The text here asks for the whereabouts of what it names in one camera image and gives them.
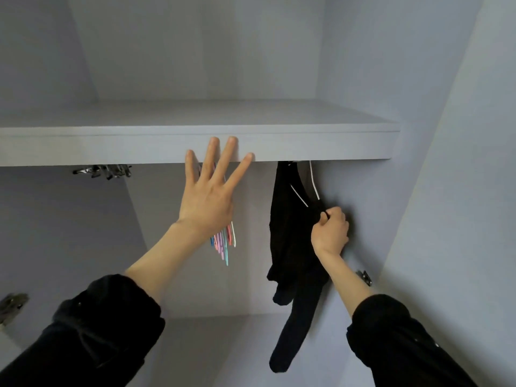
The bunch of pastel hangers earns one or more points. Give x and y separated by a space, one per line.
223 246

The cluster of metal clips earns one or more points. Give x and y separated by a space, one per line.
101 171

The grey wardrobe shelf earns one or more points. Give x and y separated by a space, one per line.
161 133

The light grey wardrobe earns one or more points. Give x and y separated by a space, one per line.
201 44

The person's right hand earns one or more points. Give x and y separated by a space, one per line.
330 233

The person's left hand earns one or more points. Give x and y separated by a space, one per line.
208 205

